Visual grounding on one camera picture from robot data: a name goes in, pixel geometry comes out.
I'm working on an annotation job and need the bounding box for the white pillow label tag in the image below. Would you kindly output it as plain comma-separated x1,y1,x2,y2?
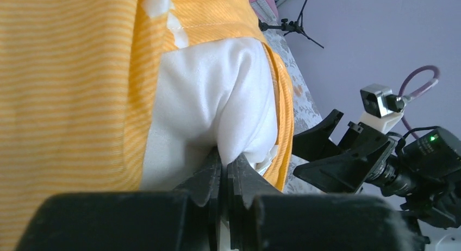
254,145,278,176

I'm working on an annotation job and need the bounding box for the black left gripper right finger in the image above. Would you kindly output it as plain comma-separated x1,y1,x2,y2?
227,155,420,250

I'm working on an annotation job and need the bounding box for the white pillow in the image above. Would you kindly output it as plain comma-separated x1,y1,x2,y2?
140,37,278,190

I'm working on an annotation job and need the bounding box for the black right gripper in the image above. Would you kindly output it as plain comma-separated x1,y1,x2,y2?
292,109,419,197

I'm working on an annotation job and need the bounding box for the floral table mat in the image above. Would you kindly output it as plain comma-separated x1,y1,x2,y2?
263,30,322,194

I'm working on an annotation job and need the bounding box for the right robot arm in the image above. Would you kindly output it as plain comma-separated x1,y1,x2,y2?
292,110,460,228

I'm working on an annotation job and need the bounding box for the black mini tripod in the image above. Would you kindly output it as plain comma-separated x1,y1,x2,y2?
258,0,324,49

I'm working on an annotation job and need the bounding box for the yellow and blue pillowcase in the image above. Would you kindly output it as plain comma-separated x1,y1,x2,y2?
1,0,294,250

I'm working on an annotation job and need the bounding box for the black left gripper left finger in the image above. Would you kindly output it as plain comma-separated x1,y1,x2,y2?
17,149,221,250

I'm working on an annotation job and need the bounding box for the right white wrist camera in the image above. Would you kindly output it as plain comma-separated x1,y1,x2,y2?
359,84,406,134

